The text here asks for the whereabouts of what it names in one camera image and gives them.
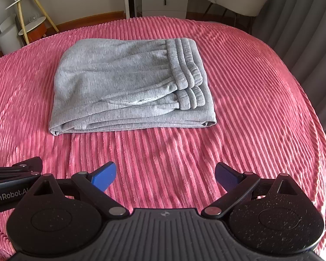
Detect grey sweat pants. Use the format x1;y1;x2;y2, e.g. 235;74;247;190
49;38;218;136

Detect grey curtain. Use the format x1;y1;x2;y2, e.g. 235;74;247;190
249;0;326;142

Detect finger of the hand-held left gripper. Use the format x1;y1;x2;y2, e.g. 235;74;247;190
0;156;43;182

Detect two-tier wooden-leg side table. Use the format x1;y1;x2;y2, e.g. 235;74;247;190
5;0;60;45

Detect white upholstered chair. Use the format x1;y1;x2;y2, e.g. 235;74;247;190
202;0;274;35

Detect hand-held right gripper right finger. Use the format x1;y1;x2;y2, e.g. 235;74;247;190
200;162;296;219

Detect white round stool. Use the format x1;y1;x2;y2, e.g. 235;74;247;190
0;13;27;55

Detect pink ribbed blanket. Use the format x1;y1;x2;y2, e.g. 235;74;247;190
0;16;326;261

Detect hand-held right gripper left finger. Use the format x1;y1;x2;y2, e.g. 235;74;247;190
30;161;127;219

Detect grey drawer cabinet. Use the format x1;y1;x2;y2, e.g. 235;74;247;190
140;0;191;20

